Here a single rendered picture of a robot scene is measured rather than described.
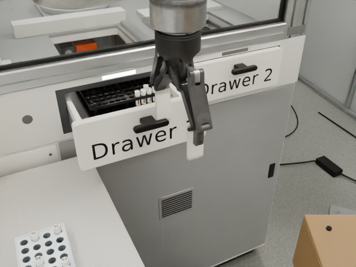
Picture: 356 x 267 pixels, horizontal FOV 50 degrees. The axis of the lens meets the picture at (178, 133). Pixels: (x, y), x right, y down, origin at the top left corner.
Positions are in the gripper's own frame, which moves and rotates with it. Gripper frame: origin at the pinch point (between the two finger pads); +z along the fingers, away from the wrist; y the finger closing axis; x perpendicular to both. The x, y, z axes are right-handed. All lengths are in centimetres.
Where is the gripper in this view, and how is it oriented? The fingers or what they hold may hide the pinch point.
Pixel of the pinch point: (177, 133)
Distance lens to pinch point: 72.5
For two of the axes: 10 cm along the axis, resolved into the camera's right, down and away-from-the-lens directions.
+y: -4.4, -5.0, 7.4
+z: 0.0, 8.3, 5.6
